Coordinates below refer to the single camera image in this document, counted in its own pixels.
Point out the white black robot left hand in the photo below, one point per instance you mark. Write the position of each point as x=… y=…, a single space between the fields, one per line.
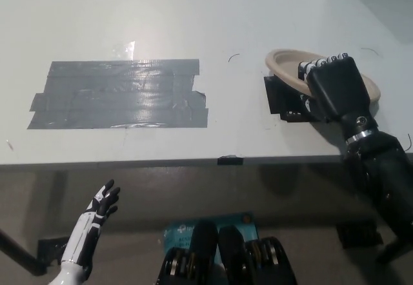
x=93 y=214

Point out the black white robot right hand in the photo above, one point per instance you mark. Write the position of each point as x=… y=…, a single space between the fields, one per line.
x=337 y=85

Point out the black tape patch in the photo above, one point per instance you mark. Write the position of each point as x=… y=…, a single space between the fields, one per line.
x=284 y=99

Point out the black table leg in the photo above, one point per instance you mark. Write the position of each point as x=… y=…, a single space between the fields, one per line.
x=21 y=254

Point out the teal printed box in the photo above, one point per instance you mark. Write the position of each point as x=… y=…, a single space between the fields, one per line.
x=180 y=231

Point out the grey duct tape patch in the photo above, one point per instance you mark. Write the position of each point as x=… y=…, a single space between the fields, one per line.
x=121 y=96

